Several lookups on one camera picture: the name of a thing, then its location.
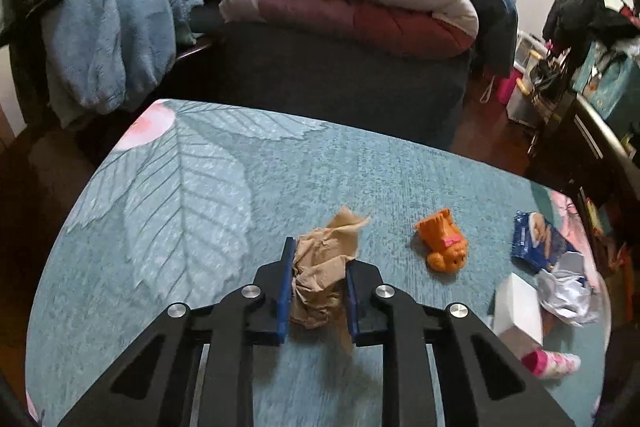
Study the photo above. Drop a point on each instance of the pink and white bottle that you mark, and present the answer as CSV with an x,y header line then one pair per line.
x,y
550,363

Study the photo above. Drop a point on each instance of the orange plastic toy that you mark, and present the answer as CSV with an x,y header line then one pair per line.
x,y
442,239

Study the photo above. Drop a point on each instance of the teal floral tablecloth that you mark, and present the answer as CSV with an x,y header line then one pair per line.
x,y
200,207

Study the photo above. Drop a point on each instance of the light blue fleece blanket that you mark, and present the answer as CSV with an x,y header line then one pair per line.
x,y
100,37

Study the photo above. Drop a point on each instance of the pink bucket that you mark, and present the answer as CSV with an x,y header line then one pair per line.
x,y
505,89

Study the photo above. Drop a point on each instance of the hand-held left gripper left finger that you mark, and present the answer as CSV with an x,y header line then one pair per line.
x,y
285,292

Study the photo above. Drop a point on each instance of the white paper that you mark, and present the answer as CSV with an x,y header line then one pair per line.
x,y
565,292

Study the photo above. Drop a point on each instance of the blue snack packet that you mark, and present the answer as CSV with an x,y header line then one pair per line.
x,y
525,242

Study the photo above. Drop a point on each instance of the folded pink and grey quilt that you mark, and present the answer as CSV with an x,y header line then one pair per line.
x,y
350,2

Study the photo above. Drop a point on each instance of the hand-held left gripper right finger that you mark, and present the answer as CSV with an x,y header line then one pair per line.
x,y
352,302

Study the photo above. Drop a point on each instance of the brown paper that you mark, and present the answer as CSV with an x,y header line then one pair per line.
x,y
320,257

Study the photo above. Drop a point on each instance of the dark wooden dresser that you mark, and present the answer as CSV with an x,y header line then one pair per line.
x,y
590,147

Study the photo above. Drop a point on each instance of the dark jacket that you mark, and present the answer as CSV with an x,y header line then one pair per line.
x,y
25,32

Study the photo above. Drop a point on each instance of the black coat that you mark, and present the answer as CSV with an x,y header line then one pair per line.
x,y
580,2

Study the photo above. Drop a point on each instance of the white box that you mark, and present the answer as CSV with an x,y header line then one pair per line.
x,y
517,307

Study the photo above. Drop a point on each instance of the bed with dark blue sheet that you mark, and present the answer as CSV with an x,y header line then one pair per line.
x,y
325,77

